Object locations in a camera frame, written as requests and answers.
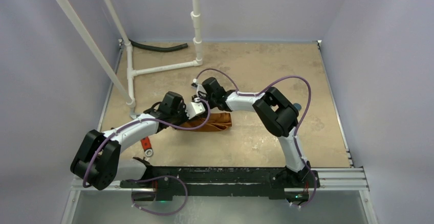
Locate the orange cloth napkin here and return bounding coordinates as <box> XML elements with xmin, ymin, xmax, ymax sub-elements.
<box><xmin>180</xmin><ymin>113</ymin><xmax>232</xmax><ymax>132</ymax></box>

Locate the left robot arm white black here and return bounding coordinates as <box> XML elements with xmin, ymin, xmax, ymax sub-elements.
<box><xmin>70</xmin><ymin>92</ymin><xmax>187</xmax><ymax>190</ymax></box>

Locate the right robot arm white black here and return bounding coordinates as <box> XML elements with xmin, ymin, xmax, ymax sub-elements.
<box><xmin>192</xmin><ymin>77</ymin><xmax>319</xmax><ymax>187</ymax></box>

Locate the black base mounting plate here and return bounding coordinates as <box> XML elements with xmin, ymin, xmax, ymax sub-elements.
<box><xmin>120</xmin><ymin>166</ymin><xmax>320</xmax><ymax>202</ymax></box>

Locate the small dark blue disc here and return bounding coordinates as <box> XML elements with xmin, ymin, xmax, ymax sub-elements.
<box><xmin>293</xmin><ymin>103</ymin><xmax>302</xmax><ymax>111</ymax></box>

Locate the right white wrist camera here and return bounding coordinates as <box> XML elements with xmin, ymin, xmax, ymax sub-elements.
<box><xmin>191</xmin><ymin>78</ymin><xmax>206</xmax><ymax>97</ymax></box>

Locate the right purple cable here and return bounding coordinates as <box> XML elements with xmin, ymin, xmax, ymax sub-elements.
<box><xmin>193</xmin><ymin>68</ymin><xmax>319</xmax><ymax>210</ymax></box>

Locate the purple cable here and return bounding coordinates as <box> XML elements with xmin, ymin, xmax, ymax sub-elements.
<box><xmin>193</xmin><ymin>68</ymin><xmax>319</xmax><ymax>210</ymax></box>
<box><xmin>82</xmin><ymin>98</ymin><xmax>211</xmax><ymax>216</ymax></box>

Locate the red handled adjustable wrench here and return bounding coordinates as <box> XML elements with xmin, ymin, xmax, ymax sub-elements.
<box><xmin>130</xmin><ymin>113</ymin><xmax>157</xmax><ymax>157</ymax></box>

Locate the white PVC pipe frame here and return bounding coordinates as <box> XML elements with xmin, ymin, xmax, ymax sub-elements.
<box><xmin>40</xmin><ymin>0</ymin><xmax>204</xmax><ymax>108</ymax></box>

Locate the black corrugated hose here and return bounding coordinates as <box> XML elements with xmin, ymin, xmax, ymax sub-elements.
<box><xmin>128</xmin><ymin>38</ymin><xmax>189</xmax><ymax>53</ymax></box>

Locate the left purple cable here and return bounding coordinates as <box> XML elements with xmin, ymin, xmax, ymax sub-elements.
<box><xmin>82</xmin><ymin>98</ymin><xmax>211</xmax><ymax>216</ymax></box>

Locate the aluminium extrusion rail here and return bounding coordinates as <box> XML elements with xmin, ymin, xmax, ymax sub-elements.
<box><xmin>70</xmin><ymin>168</ymin><xmax>369</xmax><ymax>191</ymax></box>

